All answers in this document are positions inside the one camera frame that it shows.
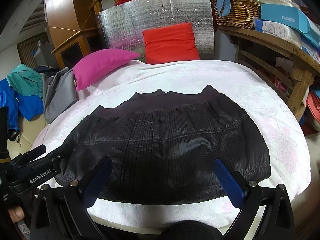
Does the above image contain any black quilted jacket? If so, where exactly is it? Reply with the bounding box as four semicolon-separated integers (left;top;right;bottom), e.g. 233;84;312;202
55;86;271;205

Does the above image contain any person's left hand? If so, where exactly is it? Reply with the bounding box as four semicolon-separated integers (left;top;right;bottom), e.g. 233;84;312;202
8;206;24;223

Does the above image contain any blue jacket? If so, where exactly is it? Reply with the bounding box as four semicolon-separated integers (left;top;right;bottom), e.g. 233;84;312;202
1;79;43;131

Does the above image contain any white bed blanket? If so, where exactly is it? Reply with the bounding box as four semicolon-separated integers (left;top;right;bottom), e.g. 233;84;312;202
34;60;311;231

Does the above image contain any grey garment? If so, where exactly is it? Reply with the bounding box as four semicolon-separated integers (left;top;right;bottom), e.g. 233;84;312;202
42;68;77;124

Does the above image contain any teal shirt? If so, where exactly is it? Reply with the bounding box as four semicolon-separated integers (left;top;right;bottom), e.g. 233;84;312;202
7;64;43;98

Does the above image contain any pink pillow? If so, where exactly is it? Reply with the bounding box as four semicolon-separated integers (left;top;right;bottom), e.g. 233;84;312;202
73;48;140;91

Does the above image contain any wooden cabinet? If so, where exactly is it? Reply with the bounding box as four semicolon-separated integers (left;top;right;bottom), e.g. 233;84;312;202
44;0;98;69

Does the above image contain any silver foil insulation panel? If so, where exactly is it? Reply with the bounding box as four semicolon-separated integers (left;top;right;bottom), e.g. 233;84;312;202
97;0;215;61

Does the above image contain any wooden shelf table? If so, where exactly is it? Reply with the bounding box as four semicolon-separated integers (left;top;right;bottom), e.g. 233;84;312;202
219;25;319;120

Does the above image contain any red pillow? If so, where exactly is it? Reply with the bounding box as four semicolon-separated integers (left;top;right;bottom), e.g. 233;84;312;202
143;23;200;64

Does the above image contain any patterned white package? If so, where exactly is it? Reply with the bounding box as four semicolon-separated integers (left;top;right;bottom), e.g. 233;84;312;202
253;17;302;48

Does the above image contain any blue fashion box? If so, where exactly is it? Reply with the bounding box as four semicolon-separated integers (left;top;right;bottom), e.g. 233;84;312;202
261;4;319;48

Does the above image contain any wicker basket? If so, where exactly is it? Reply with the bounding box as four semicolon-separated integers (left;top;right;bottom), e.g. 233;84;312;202
211;0;261;29

